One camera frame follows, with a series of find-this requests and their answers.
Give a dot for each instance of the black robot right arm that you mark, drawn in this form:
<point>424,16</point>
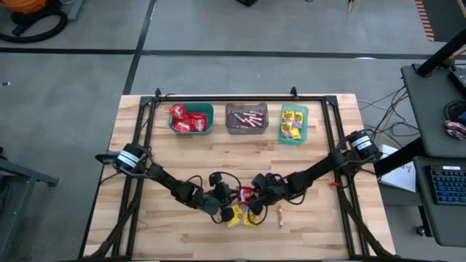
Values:
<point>320,169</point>

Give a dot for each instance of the grey metal table leg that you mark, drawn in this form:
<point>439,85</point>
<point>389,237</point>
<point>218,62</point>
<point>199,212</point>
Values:
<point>29,174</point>

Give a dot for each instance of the grey translucent plastic bin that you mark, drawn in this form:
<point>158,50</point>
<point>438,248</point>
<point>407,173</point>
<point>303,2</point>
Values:
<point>231,108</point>

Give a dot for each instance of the pile of candy wrappers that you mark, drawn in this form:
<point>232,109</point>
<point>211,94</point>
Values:
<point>455,130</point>

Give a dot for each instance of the white paper sheet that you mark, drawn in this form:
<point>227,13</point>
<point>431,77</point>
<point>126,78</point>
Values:
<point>402,178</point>

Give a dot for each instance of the backlit black keyboard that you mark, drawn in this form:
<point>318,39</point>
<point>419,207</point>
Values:
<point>449,185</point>

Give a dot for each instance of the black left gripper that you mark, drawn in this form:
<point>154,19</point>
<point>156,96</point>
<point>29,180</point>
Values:
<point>218,200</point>

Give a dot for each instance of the yellow Sour Patch bag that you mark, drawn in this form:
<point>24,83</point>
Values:
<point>298,117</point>
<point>287,116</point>
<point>252,220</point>
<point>238,214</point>
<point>286,130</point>
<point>295,133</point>

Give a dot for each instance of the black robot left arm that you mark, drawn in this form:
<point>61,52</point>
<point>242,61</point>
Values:
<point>167,180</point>

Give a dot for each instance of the pink candy roll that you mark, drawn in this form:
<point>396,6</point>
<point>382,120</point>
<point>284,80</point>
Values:
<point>235,126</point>
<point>239,117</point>
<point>250,114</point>
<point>254,121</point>
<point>257,113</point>
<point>280,216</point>

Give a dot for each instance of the dark teal plastic bin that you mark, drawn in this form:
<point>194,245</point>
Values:
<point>208,108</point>

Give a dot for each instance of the orange shop vacuum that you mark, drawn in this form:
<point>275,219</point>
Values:
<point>27,5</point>

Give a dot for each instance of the black floor mat striped edge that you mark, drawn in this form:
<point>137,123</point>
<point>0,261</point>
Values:
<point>448,18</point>

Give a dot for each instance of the black pole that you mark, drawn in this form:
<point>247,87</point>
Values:
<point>440,54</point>

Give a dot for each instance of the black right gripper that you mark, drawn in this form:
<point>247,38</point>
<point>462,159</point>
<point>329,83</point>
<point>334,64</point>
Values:
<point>271,189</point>

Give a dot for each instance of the light turquoise plastic bin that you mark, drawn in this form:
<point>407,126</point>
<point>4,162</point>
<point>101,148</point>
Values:
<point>306,127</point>

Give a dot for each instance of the black aluminium rig frame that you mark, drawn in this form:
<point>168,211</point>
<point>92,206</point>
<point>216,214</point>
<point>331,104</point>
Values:
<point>236,98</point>

